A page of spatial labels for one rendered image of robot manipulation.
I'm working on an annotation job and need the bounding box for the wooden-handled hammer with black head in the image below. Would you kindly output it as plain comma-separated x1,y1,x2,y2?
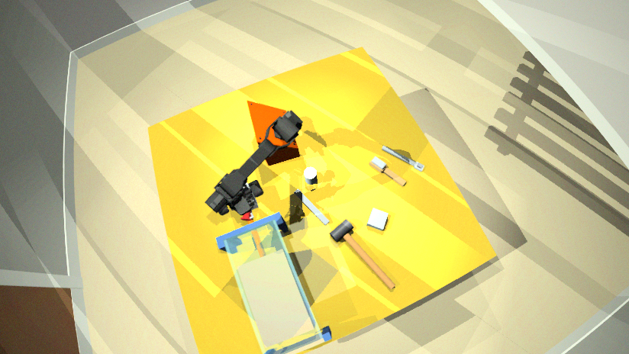
330,219,395,289

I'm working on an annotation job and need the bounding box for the white cylinder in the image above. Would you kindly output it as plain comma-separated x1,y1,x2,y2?
304,167,318,185

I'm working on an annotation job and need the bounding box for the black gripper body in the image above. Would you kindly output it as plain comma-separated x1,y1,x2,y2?
218,180,264,215

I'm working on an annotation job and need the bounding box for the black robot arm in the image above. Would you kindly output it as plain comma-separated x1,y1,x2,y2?
205,110,303,215

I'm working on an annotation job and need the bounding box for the grey metal handle with square end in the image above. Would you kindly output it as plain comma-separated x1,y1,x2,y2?
382,146,424,172

